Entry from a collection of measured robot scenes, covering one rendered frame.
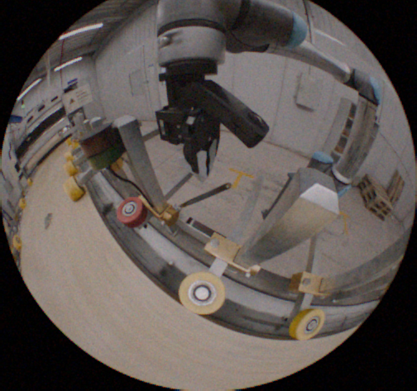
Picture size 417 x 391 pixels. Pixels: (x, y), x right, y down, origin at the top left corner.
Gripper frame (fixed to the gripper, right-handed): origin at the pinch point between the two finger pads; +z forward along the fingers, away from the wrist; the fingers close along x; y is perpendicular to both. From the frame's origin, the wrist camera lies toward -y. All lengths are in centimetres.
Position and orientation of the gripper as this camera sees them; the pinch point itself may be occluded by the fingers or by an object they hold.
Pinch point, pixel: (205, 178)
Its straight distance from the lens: 25.4
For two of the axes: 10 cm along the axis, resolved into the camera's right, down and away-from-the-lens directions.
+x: -5.2, 6.1, -6.0
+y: -8.5, -3.7, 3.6
